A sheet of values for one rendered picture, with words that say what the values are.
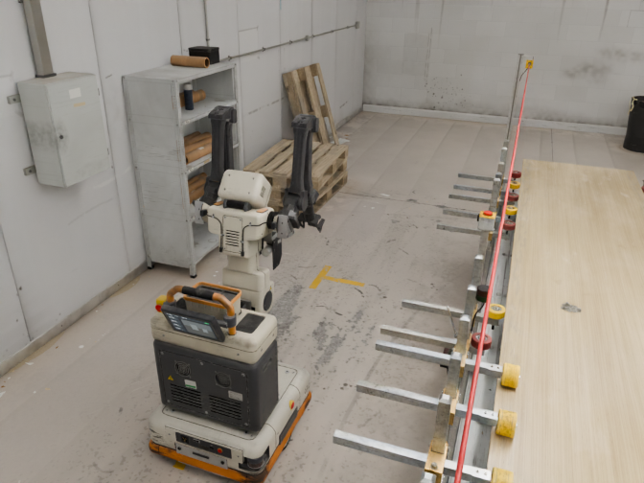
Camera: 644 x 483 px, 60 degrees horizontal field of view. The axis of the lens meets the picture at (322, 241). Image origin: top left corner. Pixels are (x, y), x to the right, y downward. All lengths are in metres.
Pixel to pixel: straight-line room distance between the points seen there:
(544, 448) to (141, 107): 3.40
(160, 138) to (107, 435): 2.08
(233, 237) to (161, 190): 1.86
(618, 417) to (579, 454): 0.26
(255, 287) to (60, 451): 1.33
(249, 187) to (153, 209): 2.03
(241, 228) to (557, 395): 1.46
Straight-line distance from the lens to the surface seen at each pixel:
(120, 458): 3.19
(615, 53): 9.82
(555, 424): 2.07
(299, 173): 2.62
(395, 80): 10.06
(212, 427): 2.82
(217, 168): 2.81
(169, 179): 4.33
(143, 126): 4.32
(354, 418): 3.25
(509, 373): 2.11
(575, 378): 2.30
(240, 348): 2.45
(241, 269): 2.72
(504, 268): 3.56
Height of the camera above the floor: 2.23
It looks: 26 degrees down
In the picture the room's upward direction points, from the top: 1 degrees clockwise
